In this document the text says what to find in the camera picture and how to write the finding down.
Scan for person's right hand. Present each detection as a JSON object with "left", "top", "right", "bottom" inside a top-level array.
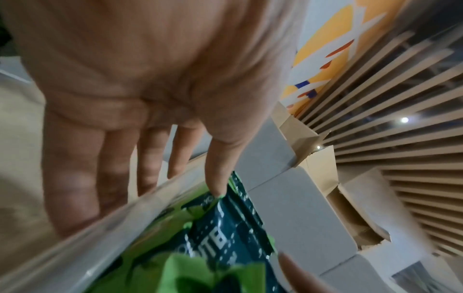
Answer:
[{"left": 278, "top": 253, "right": 339, "bottom": 293}]

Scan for person's left hand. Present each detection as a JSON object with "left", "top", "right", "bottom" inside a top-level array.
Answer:
[{"left": 0, "top": 0, "right": 308, "bottom": 238}]

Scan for green snack packet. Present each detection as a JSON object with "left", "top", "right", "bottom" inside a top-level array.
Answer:
[{"left": 0, "top": 155, "right": 290, "bottom": 293}]

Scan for open cardboard box grey flaps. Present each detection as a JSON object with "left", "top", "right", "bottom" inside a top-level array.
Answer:
[{"left": 231, "top": 117, "right": 394, "bottom": 293}]

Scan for colourful wall mural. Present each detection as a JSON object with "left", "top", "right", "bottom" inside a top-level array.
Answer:
[{"left": 280, "top": 0, "right": 408, "bottom": 116}]

